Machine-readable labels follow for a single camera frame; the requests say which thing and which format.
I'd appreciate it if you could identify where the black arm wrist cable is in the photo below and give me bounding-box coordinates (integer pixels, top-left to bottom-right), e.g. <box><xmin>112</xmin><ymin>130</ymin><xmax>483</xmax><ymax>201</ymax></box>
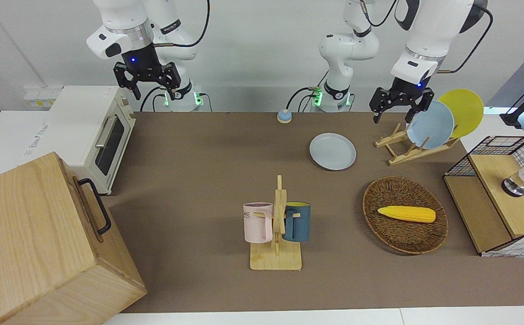
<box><xmin>153</xmin><ymin>0</ymin><xmax>211</xmax><ymax>48</ymax></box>
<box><xmin>361</xmin><ymin>0</ymin><xmax>494</xmax><ymax>74</ymax></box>

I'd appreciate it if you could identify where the dark blue mug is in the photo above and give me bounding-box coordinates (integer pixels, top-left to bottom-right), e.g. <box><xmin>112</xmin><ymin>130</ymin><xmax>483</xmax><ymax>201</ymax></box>
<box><xmin>282</xmin><ymin>202</ymin><xmax>311</xmax><ymax>243</ymax></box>

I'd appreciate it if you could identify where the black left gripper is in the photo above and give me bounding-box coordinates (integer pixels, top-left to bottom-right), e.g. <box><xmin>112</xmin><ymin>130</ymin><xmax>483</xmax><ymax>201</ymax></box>
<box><xmin>369</xmin><ymin>77</ymin><xmax>435</xmax><ymax>124</ymax></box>

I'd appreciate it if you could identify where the wire grid wooden shelf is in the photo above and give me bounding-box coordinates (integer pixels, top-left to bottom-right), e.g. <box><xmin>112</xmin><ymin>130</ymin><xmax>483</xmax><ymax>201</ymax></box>
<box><xmin>443</xmin><ymin>135</ymin><xmax>524</xmax><ymax>258</ymax></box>

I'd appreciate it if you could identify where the black left arm wrist cable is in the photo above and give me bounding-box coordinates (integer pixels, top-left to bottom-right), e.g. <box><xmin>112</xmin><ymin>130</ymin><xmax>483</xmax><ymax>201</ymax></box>
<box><xmin>361</xmin><ymin>0</ymin><xmax>494</xmax><ymax>74</ymax></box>

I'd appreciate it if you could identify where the wooden box with black handle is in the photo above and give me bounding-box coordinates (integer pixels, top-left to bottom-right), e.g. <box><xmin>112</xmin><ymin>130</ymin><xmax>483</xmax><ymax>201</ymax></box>
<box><xmin>0</xmin><ymin>152</ymin><xmax>148</xmax><ymax>325</ymax></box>

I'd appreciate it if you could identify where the black left arm base cable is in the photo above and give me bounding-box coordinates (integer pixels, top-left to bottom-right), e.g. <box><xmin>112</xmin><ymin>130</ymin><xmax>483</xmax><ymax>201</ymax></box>
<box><xmin>286</xmin><ymin>87</ymin><xmax>316</xmax><ymax>112</ymax></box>

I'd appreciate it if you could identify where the black arm base cable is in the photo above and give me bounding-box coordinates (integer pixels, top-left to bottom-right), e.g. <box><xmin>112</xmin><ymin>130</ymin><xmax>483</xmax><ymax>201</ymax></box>
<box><xmin>286</xmin><ymin>87</ymin><xmax>316</xmax><ymax>112</ymax></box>
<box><xmin>139</xmin><ymin>86</ymin><xmax>164</xmax><ymax>112</ymax></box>

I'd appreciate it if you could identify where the brown wicker basket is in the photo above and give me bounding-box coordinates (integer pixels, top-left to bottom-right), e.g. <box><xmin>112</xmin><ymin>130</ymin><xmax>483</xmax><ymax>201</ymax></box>
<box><xmin>362</xmin><ymin>176</ymin><xmax>449</xmax><ymax>255</ymax></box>

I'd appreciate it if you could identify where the black right arm base cable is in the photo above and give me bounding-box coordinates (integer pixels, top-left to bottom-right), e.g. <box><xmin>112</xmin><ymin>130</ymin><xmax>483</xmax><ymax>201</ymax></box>
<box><xmin>139</xmin><ymin>86</ymin><xmax>164</xmax><ymax>112</ymax></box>

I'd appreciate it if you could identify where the wooden plate rack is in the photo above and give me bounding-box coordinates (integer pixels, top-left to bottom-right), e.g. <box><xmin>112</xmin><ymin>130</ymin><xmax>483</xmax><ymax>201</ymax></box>
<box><xmin>375</xmin><ymin>123</ymin><xmax>461</xmax><ymax>166</ymax></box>

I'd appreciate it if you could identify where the white toaster oven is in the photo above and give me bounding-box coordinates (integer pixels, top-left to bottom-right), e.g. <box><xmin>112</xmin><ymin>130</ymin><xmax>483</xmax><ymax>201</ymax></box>
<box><xmin>23</xmin><ymin>86</ymin><xmax>137</xmax><ymax>195</ymax></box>

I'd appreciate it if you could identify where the wooden mug stand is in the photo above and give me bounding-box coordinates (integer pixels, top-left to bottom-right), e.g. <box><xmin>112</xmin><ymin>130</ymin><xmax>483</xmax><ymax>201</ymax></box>
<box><xmin>250</xmin><ymin>175</ymin><xmax>302</xmax><ymax>271</ymax></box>

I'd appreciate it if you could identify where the pink mug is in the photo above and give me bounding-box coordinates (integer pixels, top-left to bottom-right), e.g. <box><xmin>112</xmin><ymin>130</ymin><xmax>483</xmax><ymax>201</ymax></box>
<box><xmin>243</xmin><ymin>202</ymin><xmax>274</xmax><ymax>244</ymax></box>

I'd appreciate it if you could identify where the yellow corn cob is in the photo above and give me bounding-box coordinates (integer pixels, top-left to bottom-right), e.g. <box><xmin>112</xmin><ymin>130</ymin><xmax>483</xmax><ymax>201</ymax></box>
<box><xmin>377</xmin><ymin>205</ymin><xmax>436</xmax><ymax>223</ymax></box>

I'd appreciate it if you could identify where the yellow plate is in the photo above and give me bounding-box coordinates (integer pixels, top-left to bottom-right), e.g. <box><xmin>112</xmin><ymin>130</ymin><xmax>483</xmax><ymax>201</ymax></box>
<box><xmin>438</xmin><ymin>88</ymin><xmax>484</xmax><ymax>139</ymax></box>

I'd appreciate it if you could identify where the white wall power outlet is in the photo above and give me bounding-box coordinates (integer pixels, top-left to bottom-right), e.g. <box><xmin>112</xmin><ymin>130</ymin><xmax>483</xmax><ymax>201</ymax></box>
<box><xmin>23</xmin><ymin>88</ymin><xmax>62</xmax><ymax>109</ymax></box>

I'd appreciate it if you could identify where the black right arm wrist cable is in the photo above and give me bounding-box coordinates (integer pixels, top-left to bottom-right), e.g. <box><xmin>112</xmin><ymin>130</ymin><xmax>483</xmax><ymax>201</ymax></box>
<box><xmin>153</xmin><ymin>0</ymin><xmax>211</xmax><ymax>48</ymax></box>

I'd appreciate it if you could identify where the gray plate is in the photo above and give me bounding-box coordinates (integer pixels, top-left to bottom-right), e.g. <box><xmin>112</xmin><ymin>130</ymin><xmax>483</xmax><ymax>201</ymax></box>
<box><xmin>309</xmin><ymin>132</ymin><xmax>357</xmax><ymax>171</ymax></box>

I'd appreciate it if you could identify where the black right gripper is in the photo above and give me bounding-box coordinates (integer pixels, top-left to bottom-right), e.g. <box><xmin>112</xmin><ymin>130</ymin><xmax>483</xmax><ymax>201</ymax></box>
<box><xmin>113</xmin><ymin>42</ymin><xmax>182</xmax><ymax>101</ymax></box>

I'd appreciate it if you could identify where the light blue plate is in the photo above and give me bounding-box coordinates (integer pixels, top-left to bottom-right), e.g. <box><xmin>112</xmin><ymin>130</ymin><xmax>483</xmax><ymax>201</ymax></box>
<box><xmin>406</xmin><ymin>100</ymin><xmax>455</xmax><ymax>150</ymax></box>

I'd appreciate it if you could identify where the brown table mat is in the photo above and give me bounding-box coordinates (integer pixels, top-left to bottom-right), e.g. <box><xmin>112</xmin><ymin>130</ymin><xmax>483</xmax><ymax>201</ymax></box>
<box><xmin>104</xmin><ymin>112</ymin><xmax>524</xmax><ymax>313</ymax></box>

